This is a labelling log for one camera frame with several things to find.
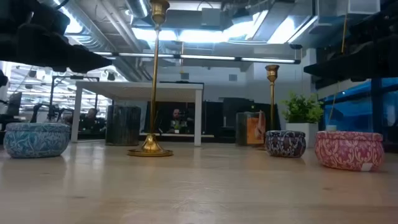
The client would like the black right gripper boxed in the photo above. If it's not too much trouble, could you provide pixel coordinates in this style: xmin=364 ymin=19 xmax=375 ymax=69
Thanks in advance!
xmin=303 ymin=0 xmax=398 ymax=90

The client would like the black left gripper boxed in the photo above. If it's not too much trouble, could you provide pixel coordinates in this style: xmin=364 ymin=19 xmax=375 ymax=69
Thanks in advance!
xmin=12 ymin=0 xmax=112 ymax=73

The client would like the silver metal candle can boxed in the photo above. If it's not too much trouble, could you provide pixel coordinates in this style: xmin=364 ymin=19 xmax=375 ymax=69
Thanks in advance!
xmin=104 ymin=105 xmax=142 ymax=146

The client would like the tall brass candlestick holder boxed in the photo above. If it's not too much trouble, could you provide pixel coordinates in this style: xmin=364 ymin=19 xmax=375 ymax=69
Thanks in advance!
xmin=127 ymin=0 xmax=174 ymax=157

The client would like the pink patterned candle tin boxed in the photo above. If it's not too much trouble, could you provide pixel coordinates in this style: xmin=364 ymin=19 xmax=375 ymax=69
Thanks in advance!
xmin=314 ymin=130 xmax=386 ymax=172

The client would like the navy patterned candle tin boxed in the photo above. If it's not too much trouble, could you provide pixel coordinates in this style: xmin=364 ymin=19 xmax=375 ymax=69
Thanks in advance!
xmin=265 ymin=129 xmax=307 ymax=159

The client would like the blue patterned candle tin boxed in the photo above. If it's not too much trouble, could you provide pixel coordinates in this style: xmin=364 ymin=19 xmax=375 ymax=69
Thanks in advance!
xmin=3 ymin=122 xmax=72 ymax=159

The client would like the black metal stand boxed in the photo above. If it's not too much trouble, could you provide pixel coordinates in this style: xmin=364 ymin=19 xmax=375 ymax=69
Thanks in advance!
xmin=48 ymin=75 xmax=100 ymax=122

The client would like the green plant in white pot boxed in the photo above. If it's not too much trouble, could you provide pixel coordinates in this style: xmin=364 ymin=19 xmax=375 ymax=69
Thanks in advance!
xmin=279 ymin=91 xmax=324 ymax=149

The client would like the person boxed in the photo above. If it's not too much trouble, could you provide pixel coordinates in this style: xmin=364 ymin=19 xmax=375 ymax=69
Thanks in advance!
xmin=80 ymin=107 xmax=105 ymax=131
xmin=167 ymin=108 xmax=190 ymax=134

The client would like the white perforated metal shelf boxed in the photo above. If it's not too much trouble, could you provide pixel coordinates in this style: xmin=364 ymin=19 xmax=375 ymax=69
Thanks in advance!
xmin=70 ymin=80 xmax=205 ymax=147

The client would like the black computer monitor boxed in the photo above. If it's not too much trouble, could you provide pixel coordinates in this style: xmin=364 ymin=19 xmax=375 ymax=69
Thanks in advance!
xmin=6 ymin=91 xmax=22 ymax=118

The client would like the long light bar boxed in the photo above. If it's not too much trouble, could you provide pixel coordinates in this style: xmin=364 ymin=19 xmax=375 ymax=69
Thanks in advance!
xmin=93 ymin=51 xmax=302 ymax=65

